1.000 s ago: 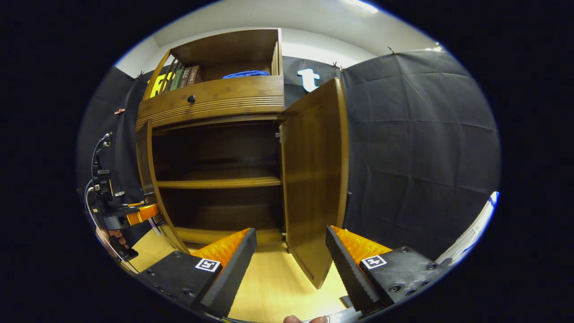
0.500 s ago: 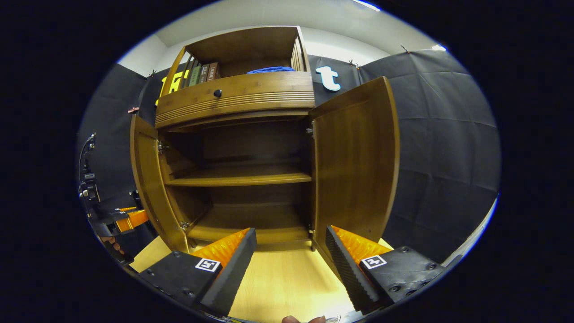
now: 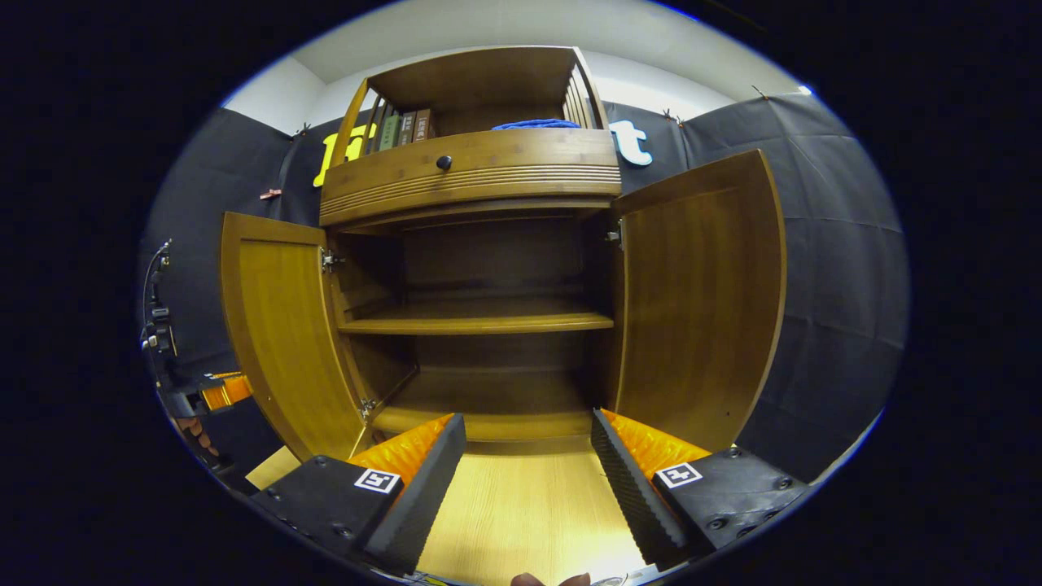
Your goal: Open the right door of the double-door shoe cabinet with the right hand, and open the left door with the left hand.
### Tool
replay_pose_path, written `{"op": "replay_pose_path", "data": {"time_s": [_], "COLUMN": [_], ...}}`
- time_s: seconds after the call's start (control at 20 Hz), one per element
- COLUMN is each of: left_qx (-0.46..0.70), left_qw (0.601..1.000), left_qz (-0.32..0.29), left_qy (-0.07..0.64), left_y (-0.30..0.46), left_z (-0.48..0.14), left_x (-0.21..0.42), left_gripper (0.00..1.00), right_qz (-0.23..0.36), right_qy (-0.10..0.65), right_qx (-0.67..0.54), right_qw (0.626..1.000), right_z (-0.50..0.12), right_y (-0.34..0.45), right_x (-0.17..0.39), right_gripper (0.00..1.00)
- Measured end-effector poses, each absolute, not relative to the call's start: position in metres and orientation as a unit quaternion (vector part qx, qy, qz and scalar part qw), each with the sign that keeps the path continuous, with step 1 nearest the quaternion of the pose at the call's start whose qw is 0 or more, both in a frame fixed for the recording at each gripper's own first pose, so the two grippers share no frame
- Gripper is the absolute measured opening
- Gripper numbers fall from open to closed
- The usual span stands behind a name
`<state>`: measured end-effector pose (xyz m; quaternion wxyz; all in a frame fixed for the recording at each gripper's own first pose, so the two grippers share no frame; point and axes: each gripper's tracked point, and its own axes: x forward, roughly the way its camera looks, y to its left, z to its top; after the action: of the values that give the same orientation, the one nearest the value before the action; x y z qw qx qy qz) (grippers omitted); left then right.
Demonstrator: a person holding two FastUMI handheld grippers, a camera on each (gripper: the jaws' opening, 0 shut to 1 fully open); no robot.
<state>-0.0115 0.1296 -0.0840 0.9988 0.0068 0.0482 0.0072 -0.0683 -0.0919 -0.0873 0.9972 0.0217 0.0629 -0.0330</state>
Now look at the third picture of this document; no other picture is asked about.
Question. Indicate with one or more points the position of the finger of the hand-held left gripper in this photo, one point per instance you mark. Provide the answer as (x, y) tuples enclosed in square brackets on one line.
[(224, 375), (226, 393)]

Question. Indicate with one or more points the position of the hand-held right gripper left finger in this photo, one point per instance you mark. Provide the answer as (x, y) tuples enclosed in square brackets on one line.
[(419, 500)]

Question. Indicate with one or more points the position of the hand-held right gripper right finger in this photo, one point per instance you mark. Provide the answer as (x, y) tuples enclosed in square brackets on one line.
[(631, 488)]

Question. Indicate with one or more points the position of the wooden shoe cabinet door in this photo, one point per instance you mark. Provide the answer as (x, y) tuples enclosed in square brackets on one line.
[(700, 309), (281, 342)]

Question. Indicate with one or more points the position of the wooden double-door shoe cabinet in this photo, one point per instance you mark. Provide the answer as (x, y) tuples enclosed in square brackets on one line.
[(488, 77)]

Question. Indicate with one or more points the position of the wooden inner shelf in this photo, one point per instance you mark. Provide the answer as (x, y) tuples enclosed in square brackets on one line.
[(476, 319)]

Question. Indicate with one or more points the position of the black binder clip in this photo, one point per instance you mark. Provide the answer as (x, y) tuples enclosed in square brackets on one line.
[(303, 129), (669, 115)]

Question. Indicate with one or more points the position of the black backdrop cloth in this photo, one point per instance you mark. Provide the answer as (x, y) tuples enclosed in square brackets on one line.
[(838, 285)]

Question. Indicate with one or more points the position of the green book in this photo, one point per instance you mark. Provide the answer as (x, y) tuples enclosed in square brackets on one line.
[(390, 133)]

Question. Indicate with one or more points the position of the grey-brown book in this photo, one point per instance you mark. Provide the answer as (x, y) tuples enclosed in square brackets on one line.
[(406, 129)]

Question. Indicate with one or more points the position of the brown book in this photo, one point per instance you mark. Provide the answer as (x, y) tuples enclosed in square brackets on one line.
[(422, 126)]

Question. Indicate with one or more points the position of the wooden drawer with black knob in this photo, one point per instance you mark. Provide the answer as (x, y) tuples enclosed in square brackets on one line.
[(529, 167)]

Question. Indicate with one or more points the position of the folded blue cloth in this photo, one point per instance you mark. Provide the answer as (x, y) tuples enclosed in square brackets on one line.
[(536, 124)]

